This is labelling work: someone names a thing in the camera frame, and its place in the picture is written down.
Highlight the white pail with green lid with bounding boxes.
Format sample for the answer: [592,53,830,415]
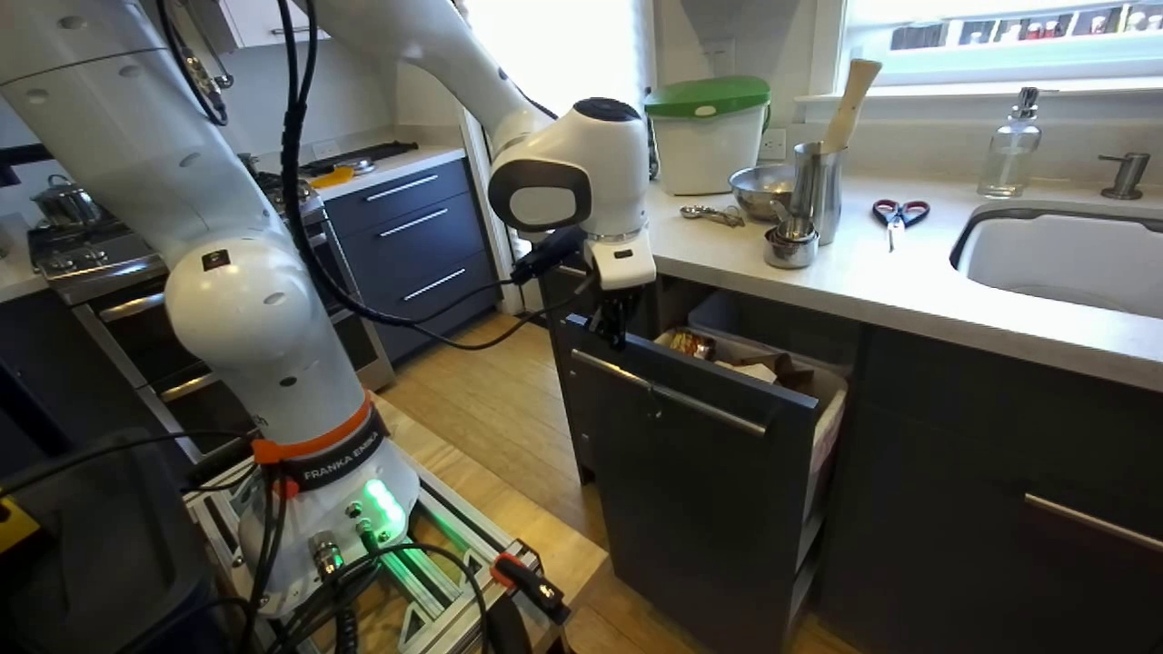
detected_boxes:
[641,74,779,202]

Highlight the metal bowl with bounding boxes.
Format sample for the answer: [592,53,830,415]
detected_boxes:
[726,160,798,229]

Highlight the tall metal utensil holder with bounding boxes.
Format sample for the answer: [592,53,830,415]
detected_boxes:
[790,134,849,250]

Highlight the orange black clamp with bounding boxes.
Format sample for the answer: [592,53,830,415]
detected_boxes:
[492,542,573,624]

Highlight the mixed trash pile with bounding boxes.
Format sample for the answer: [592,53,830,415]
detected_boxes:
[655,324,821,398]

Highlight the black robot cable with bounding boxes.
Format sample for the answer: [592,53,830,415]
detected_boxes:
[273,0,551,357]

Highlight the dark blue drawer cabinet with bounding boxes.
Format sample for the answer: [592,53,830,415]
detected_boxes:
[306,143,500,370]

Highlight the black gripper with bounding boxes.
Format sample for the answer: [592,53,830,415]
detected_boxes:
[540,257,646,361]

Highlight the dark metal tap fitting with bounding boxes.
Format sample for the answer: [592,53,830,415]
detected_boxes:
[1095,149,1157,205]

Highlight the dark pull-out waste bin drawer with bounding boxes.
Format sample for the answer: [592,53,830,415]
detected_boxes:
[561,318,854,654]

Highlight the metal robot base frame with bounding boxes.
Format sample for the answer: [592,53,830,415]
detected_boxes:
[177,453,573,654]

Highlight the wooden spatula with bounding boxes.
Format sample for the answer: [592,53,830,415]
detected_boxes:
[821,54,887,156]

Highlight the kitchen sink basin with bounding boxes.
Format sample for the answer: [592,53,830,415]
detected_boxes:
[945,196,1163,324]

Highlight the metal kettle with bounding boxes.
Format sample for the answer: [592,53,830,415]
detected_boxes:
[33,170,105,238]

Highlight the clear glass soap bottle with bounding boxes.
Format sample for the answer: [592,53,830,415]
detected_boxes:
[974,84,1050,205]

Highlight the black handled scissors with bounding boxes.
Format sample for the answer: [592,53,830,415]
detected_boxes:
[866,192,935,257]

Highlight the dark sink base cabinet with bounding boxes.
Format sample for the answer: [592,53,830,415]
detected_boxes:
[831,318,1163,654]

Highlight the small round metal cup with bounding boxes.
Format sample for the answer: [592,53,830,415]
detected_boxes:
[762,220,821,272]

